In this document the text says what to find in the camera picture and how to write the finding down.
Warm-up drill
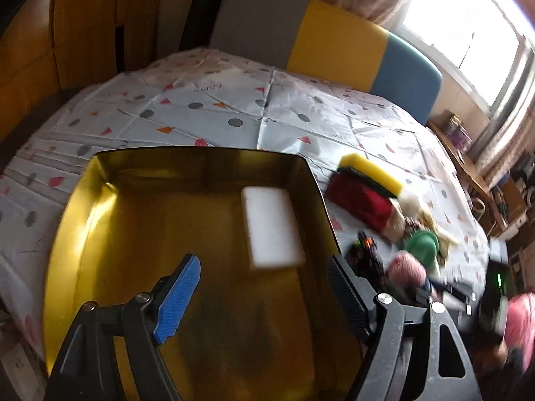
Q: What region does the pink towel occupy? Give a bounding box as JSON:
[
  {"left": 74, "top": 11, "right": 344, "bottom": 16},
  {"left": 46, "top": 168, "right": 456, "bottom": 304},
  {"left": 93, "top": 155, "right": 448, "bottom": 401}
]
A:
[{"left": 386, "top": 251, "right": 427, "bottom": 289}]

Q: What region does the white foam sponge block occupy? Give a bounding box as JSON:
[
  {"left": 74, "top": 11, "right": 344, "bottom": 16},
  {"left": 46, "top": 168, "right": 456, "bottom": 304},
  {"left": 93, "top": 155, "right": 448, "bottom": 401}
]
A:
[{"left": 241, "top": 186, "right": 306, "bottom": 270}]

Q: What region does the green cap white bottle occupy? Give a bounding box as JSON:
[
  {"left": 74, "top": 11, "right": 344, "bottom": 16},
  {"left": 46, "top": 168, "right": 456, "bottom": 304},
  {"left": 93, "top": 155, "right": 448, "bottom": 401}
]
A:
[{"left": 403, "top": 230, "right": 440, "bottom": 275}]

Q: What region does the wooden side table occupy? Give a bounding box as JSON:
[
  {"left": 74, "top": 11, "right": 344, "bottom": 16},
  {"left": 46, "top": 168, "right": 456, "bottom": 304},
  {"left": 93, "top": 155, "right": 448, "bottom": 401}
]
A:
[{"left": 427, "top": 120, "right": 527, "bottom": 241}]

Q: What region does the pink hair scrunchie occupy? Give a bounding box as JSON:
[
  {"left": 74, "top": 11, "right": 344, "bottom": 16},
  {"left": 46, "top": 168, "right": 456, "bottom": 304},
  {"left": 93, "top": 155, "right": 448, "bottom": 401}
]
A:
[{"left": 402, "top": 217, "right": 427, "bottom": 240}]

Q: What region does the red and beige cloth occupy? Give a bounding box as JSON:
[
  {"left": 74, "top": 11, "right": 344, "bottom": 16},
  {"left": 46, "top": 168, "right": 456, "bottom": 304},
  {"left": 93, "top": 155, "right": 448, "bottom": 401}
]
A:
[{"left": 326, "top": 173, "right": 405, "bottom": 243}]

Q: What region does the gold lined red box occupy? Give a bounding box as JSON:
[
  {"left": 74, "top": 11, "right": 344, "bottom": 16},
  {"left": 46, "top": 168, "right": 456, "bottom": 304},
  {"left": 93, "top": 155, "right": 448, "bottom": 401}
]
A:
[{"left": 42, "top": 147, "right": 362, "bottom": 400}]

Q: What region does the yellow green scrub sponge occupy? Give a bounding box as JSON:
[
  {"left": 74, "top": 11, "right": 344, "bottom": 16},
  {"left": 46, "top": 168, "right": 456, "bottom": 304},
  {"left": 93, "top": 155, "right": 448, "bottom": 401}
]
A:
[{"left": 337, "top": 153, "right": 403, "bottom": 198}]

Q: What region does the patterned white bed sheet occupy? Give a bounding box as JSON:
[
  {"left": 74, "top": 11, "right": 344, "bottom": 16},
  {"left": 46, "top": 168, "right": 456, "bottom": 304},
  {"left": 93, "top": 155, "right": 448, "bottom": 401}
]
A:
[{"left": 1, "top": 49, "right": 489, "bottom": 353}]

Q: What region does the window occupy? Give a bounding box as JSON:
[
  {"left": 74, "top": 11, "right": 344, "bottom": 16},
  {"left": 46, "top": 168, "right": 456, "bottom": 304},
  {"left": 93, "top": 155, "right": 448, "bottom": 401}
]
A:
[{"left": 395, "top": 0, "right": 525, "bottom": 108}]

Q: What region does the grey yellow blue headboard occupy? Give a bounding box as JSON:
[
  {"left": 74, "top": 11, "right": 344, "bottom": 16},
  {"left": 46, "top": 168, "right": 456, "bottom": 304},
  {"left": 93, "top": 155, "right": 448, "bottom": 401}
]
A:
[{"left": 209, "top": 0, "right": 442, "bottom": 124}]

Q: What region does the wooden wardrobe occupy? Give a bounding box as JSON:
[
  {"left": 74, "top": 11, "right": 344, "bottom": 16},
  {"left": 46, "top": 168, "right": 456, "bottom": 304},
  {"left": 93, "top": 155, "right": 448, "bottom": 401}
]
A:
[{"left": 1, "top": 0, "right": 161, "bottom": 138}]

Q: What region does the black object beside headboard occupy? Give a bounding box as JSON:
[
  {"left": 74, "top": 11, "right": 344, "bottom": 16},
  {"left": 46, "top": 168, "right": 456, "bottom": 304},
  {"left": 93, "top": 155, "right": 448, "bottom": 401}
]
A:
[{"left": 178, "top": 0, "right": 223, "bottom": 52}]

